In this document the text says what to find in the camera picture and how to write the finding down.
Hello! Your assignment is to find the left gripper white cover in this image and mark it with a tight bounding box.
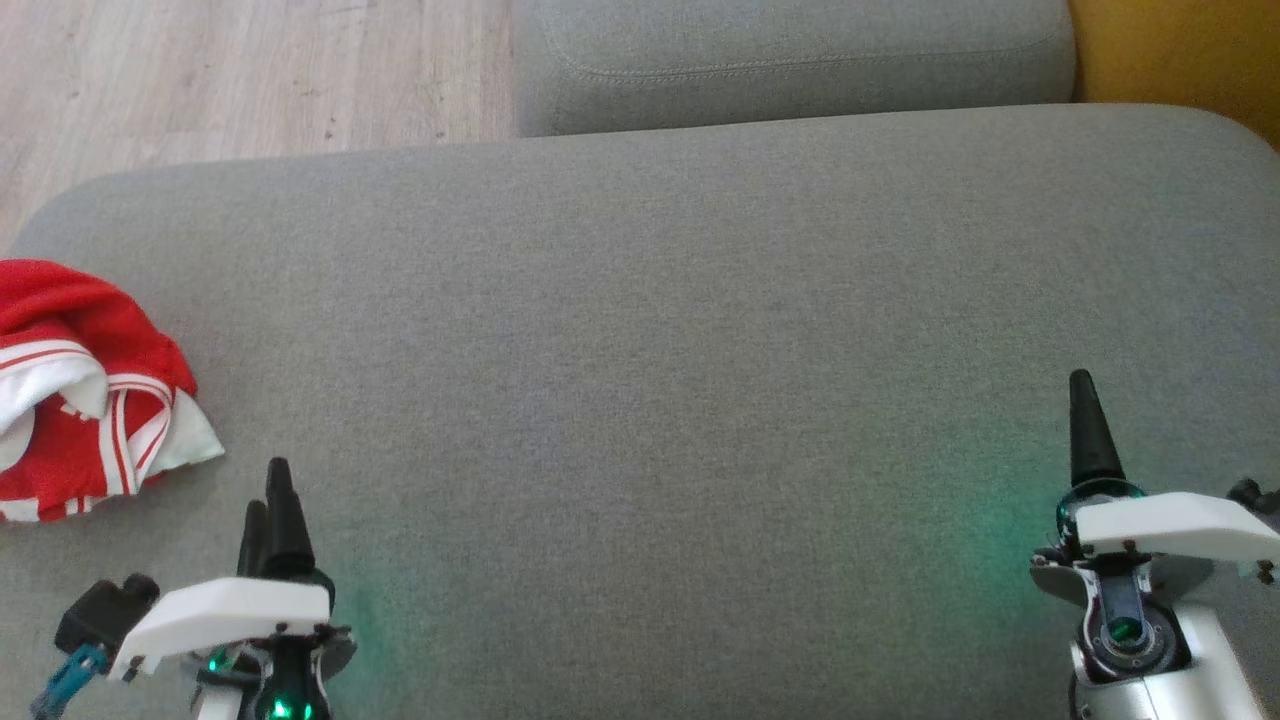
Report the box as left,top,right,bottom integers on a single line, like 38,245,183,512
108,458,358,720

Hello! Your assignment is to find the large yellow sofa back cushion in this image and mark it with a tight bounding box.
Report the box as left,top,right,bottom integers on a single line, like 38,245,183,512
1067,0,1280,153

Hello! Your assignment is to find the left camera cable blue plug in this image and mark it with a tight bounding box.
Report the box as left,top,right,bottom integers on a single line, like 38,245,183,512
30,643,111,720

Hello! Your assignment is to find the red basketball jersey white trim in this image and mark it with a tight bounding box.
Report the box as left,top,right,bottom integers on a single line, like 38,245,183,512
0,338,226,524

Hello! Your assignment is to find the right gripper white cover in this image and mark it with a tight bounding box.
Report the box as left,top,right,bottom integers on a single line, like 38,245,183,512
1032,369,1280,601

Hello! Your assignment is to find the large grey sofa seat cushion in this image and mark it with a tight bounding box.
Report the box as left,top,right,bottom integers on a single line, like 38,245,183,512
0,103,1280,720

